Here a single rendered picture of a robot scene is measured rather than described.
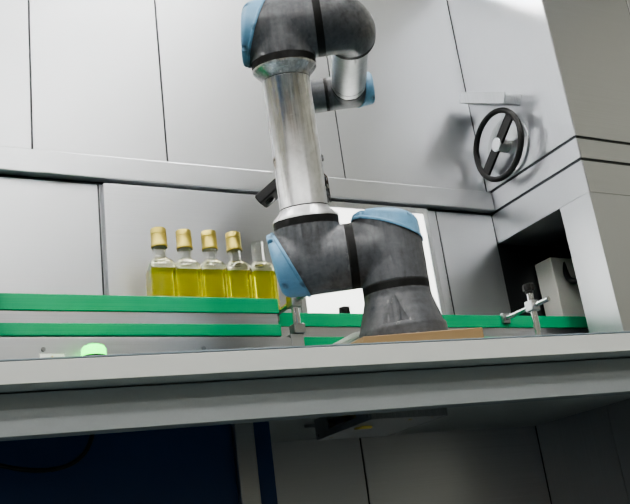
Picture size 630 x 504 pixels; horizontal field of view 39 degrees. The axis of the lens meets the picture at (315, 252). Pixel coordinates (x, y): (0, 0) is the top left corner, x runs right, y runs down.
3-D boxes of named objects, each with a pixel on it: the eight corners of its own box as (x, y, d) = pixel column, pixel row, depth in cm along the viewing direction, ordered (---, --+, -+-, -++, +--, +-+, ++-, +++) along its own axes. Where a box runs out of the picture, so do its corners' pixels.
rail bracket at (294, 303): (282, 347, 192) (276, 292, 196) (317, 325, 178) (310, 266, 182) (269, 347, 191) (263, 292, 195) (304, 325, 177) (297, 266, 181)
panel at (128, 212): (442, 330, 238) (421, 212, 249) (449, 327, 235) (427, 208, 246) (107, 329, 196) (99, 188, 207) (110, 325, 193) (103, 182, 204)
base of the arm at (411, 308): (467, 331, 149) (457, 274, 152) (395, 333, 141) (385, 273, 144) (413, 349, 161) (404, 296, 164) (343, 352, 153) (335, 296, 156)
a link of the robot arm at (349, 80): (378, -30, 156) (368, 69, 204) (316, -22, 156) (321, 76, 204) (388, 32, 154) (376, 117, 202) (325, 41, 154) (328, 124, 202)
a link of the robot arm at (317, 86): (321, 66, 195) (323, 90, 206) (270, 74, 195) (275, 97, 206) (326, 99, 193) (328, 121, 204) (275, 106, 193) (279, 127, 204)
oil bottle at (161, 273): (176, 359, 187) (168, 263, 194) (184, 352, 183) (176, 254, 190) (150, 359, 185) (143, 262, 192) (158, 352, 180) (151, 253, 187)
